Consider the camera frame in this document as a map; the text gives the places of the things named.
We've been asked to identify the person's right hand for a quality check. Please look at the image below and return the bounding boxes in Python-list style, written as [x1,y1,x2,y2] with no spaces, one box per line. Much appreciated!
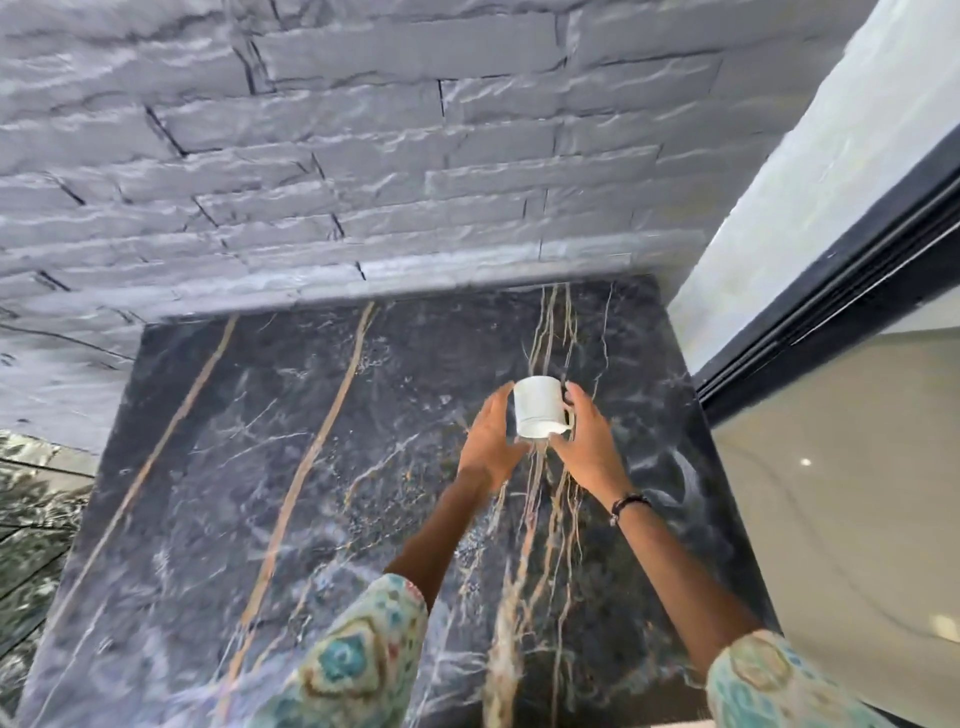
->
[547,380,635,511]

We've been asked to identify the person's right forearm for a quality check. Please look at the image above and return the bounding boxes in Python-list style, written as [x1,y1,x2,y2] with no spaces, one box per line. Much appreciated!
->
[614,502,766,676]

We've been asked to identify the black bead bracelet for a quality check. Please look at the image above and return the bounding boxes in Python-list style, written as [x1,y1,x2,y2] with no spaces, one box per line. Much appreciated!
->
[608,491,654,526]

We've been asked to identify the green leafy tree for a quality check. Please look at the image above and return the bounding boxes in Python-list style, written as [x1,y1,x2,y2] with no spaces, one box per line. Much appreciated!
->
[0,431,91,699]

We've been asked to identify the black door frame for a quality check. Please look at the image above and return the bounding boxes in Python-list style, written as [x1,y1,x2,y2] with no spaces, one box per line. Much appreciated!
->
[693,142,960,429]

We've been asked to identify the white mug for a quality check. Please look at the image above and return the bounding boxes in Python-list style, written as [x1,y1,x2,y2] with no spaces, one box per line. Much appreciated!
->
[512,376,575,440]

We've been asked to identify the black marble table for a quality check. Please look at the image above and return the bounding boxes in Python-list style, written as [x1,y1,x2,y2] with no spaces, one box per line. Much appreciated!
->
[14,275,785,728]

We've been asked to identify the person's left hand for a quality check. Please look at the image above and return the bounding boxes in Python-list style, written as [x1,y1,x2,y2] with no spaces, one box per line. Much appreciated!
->
[457,382,530,496]

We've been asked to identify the person's left forearm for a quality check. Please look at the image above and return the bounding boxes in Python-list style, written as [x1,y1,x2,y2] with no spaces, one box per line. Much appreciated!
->
[383,479,511,609]

